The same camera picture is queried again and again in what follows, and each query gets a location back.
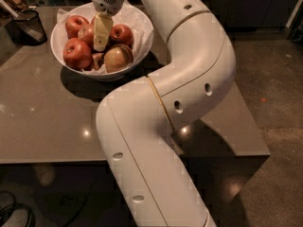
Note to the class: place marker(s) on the red apple front left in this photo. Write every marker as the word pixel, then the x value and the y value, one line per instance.
pixel 77 54

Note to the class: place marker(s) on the white ceramic bowl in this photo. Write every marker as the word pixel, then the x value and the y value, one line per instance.
pixel 142 48

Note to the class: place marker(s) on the red apple right centre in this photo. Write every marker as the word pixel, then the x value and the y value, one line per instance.
pixel 122 34

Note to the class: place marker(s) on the yellow green apple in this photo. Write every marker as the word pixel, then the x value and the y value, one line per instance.
pixel 117 58

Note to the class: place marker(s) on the white tissue paper liner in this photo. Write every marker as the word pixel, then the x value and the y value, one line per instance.
pixel 139 32

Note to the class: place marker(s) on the dark cabinet row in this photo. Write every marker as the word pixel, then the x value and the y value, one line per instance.
pixel 284 16

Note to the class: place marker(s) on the small apple front centre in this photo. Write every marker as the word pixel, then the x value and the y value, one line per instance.
pixel 98 60

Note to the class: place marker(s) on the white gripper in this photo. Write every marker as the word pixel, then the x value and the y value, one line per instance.
pixel 107 1

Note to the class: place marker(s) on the red apple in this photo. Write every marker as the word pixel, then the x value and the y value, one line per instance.
pixel 77 54
pixel 86 34
pixel 122 34
pixel 73 24

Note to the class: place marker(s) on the red apple back left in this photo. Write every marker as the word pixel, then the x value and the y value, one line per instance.
pixel 73 24

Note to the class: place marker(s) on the black mesh pen cup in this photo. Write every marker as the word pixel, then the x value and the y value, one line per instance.
pixel 29 29

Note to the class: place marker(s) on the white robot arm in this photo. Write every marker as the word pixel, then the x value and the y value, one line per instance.
pixel 135 122

